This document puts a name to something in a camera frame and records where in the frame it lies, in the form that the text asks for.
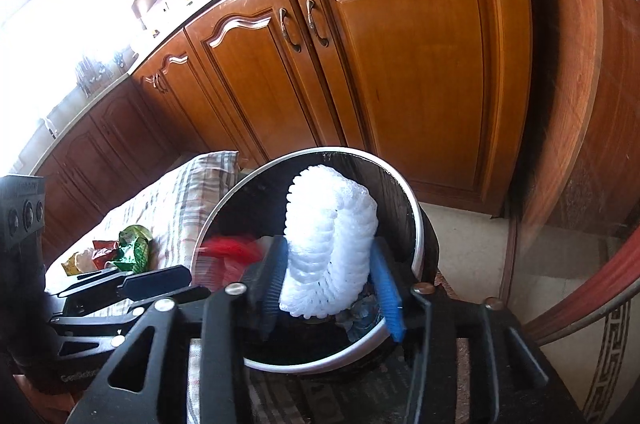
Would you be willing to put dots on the white red paper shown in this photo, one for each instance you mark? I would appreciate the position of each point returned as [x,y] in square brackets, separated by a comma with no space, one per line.
[84,261]

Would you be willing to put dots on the plaid checkered tablecloth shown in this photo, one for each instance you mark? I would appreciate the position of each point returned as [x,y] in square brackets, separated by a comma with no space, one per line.
[175,208]

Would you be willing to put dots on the yellow snack wrapper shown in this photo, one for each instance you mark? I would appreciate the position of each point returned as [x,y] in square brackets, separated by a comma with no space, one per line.
[69,267]

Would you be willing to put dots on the white foam fruit net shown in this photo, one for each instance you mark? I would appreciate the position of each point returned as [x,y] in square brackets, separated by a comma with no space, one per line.
[330,224]

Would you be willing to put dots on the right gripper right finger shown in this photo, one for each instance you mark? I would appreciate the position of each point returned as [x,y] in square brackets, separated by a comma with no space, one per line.
[511,380]

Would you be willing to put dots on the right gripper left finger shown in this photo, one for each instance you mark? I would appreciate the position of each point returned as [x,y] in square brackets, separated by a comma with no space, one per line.
[146,378]

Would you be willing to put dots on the wooden kitchen cabinets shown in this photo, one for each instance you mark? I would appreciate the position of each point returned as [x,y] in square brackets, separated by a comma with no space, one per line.
[438,88]

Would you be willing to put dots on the white round trash bin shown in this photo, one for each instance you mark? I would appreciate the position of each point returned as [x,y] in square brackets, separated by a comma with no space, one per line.
[255,207]

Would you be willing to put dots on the red snack bag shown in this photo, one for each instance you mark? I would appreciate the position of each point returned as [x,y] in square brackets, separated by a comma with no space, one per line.
[221,260]

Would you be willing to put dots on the orange silver snack wrapper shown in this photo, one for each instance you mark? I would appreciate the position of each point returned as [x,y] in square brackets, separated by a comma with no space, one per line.
[104,251]

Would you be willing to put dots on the crushed green can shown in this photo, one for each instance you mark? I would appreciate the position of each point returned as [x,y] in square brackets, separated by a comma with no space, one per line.
[133,249]

